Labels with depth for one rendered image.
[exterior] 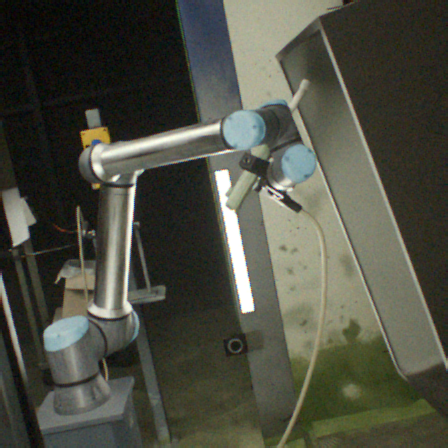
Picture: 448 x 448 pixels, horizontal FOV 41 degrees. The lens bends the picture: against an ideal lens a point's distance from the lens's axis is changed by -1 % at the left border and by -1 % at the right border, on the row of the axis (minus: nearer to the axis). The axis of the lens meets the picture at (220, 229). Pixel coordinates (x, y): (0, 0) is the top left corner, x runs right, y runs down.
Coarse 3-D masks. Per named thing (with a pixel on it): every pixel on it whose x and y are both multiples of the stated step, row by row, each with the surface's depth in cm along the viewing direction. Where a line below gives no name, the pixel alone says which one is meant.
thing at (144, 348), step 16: (96, 112) 269; (128, 272) 280; (128, 288) 281; (144, 320) 285; (144, 336) 284; (144, 352) 286; (144, 368) 287; (160, 400) 289; (160, 416) 290; (160, 432) 291
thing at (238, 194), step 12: (300, 84) 192; (300, 96) 190; (264, 156) 185; (240, 180) 184; (252, 180) 184; (228, 192) 184; (240, 192) 183; (228, 204) 182; (240, 204) 183; (288, 204) 187
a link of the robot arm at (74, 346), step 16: (64, 320) 199; (80, 320) 195; (48, 336) 190; (64, 336) 188; (80, 336) 190; (96, 336) 196; (48, 352) 191; (64, 352) 188; (80, 352) 190; (96, 352) 196; (64, 368) 189; (80, 368) 190; (96, 368) 195
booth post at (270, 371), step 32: (192, 0) 245; (192, 32) 247; (224, 32) 247; (192, 64) 248; (224, 64) 249; (224, 96) 251; (224, 160) 254; (256, 192) 257; (256, 224) 258; (256, 256) 260; (256, 288) 262; (256, 320) 264; (256, 352) 266; (256, 384) 268; (288, 384) 269; (288, 416) 271
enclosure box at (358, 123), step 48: (384, 0) 140; (432, 0) 141; (288, 48) 178; (336, 48) 141; (384, 48) 142; (432, 48) 143; (336, 96) 202; (384, 96) 143; (432, 96) 144; (336, 144) 204; (384, 144) 145; (432, 144) 146; (336, 192) 206; (384, 192) 147; (432, 192) 147; (384, 240) 210; (432, 240) 149; (384, 288) 212; (432, 288) 150; (384, 336) 213; (432, 336) 216; (432, 384) 200
